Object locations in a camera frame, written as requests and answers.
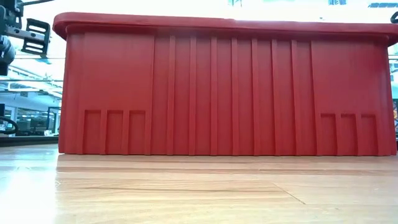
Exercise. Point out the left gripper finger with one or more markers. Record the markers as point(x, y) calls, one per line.
point(46, 39)

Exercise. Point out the red plastic bin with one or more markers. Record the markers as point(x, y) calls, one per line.
point(217, 93)

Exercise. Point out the black aluminium frame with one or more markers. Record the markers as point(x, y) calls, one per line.
point(31, 140)

